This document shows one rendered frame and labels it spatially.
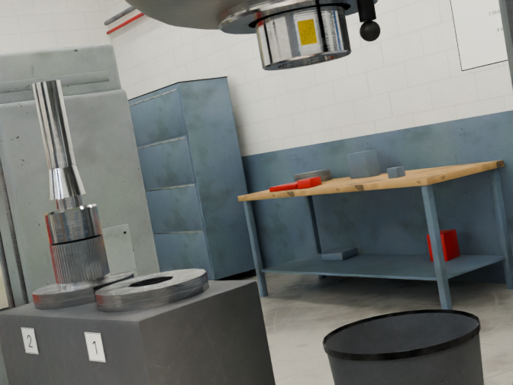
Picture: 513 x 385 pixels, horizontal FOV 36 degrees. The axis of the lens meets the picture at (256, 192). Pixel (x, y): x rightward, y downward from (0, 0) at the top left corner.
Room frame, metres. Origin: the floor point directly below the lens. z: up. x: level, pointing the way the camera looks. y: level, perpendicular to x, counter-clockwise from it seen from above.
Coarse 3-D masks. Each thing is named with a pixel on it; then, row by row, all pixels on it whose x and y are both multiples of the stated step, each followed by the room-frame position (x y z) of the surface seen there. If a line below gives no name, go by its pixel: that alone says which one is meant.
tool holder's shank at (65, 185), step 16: (48, 80) 0.69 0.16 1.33; (48, 96) 0.69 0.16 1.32; (48, 112) 0.69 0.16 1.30; (64, 112) 0.70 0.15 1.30; (48, 128) 0.69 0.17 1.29; (64, 128) 0.70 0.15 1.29; (48, 144) 0.69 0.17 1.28; (64, 144) 0.69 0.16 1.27; (48, 160) 0.69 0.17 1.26; (64, 160) 0.69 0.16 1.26; (64, 176) 0.69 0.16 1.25; (64, 192) 0.69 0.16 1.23; (80, 192) 0.69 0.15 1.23; (64, 208) 0.69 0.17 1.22
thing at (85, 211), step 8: (72, 208) 0.69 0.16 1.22; (80, 208) 0.68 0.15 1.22; (88, 208) 0.69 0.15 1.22; (96, 208) 0.70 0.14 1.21; (48, 216) 0.69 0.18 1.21; (56, 216) 0.68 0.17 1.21; (64, 216) 0.68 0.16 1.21; (72, 216) 0.68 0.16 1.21; (80, 216) 0.68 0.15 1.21; (88, 216) 0.69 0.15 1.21; (48, 224) 0.69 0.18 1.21
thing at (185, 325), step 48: (48, 288) 0.70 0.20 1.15; (96, 288) 0.66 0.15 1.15; (144, 288) 0.60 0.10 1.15; (192, 288) 0.60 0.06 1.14; (240, 288) 0.62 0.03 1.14; (0, 336) 0.70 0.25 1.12; (48, 336) 0.64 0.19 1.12; (96, 336) 0.59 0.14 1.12; (144, 336) 0.55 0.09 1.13; (192, 336) 0.58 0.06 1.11; (240, 336) 0.61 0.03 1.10; (48, 384) 0.65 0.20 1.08; (96, 384) 0.60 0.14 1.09; (144, 384) 0.55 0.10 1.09; (192, 384) 0.57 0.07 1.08; (240, 384) 0.60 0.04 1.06
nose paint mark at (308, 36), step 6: (300, 24) 0.40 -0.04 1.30; (306, 24) 0.40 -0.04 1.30; (312, 24) 0.40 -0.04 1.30; (300, 30) 0.40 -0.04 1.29; (306, 30) 0.40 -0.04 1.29; (312, 30) 0.40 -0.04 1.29; (300, 36) 0.40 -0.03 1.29; (306, 36) 0.40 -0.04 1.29; (312, 36) 0.40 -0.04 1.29; (306, 42) 0.40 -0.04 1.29; (312, 42) 0.40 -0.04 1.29
